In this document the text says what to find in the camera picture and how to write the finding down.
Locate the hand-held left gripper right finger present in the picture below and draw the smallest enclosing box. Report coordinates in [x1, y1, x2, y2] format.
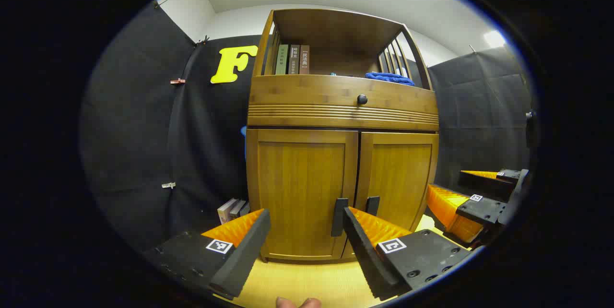
[342, 206, 474, 300]

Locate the small ceiling light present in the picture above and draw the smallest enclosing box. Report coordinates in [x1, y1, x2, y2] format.
[484, 30, 507, 48]

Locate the green book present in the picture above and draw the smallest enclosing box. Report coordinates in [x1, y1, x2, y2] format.
[276, 44, 289, 75]

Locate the wooden double-door shoe cabinet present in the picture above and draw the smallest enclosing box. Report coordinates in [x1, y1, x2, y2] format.
[245, 8, 440, 263]

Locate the wooden cabinet drawer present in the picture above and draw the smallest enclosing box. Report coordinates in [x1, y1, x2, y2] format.
[248, 75, 439, 131]

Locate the blue cloth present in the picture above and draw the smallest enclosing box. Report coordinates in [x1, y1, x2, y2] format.
[366, 72, 416, 87]

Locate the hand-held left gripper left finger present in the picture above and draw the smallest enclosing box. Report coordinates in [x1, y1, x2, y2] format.
[143, 209, 272, 299]

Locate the white-cover book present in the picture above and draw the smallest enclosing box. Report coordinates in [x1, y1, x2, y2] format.
[217, 198, 239, 225]

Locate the black backdrop cloth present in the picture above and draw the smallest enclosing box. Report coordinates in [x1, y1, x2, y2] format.
[79, 1, 534, 253]

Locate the wooden cabinet door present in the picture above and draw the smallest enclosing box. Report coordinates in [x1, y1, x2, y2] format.
[246, 129, 359, 261]
[341, 131, 439, 260]

